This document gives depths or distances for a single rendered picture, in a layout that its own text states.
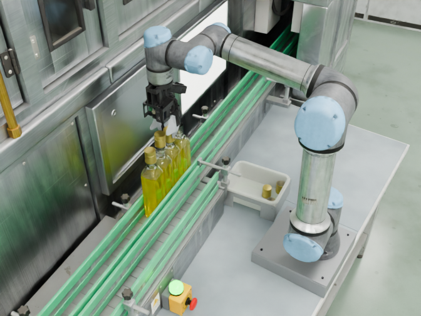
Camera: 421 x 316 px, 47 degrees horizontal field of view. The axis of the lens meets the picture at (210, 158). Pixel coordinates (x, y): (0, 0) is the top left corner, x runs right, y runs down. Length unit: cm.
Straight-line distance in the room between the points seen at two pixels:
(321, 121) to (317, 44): 116
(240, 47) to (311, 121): 32
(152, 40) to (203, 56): 15
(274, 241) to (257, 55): 66
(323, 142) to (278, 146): 98
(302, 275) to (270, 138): 78
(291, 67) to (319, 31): 96
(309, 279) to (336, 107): 64
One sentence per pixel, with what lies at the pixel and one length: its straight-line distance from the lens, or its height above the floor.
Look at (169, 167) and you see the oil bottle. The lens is 157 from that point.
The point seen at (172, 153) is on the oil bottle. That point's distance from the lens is 158.
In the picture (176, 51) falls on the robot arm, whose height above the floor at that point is 148.
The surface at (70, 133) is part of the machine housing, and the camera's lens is 142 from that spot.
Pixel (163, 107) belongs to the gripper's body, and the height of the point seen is 129.
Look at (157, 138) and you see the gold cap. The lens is 149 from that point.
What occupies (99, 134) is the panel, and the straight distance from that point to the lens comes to 146.
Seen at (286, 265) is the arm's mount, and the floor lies 81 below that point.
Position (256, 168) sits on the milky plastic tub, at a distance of 191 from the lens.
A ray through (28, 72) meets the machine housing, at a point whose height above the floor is 151.
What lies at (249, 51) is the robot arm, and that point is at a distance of 136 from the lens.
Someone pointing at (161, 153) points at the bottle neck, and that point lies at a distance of 153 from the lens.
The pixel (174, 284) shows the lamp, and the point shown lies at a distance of 152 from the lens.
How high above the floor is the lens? 209
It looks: 40 degrees down
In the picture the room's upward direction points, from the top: straight up
